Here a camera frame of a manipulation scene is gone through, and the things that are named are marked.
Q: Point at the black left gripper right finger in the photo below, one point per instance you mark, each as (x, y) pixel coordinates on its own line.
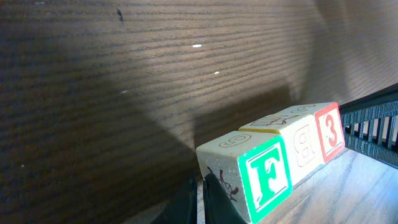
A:
(218, 207)

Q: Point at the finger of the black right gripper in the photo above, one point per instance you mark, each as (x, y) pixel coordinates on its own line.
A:
(370, 125)

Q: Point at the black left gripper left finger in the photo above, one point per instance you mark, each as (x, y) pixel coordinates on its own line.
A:
(182, 208)

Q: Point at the green F wooden block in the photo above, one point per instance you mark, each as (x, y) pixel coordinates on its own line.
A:
(252, 169)

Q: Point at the red 3 wooden block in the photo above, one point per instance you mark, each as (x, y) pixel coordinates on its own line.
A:
(329, 127)

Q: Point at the plain yellowish wooden block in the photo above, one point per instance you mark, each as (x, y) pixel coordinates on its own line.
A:
(301, 139)

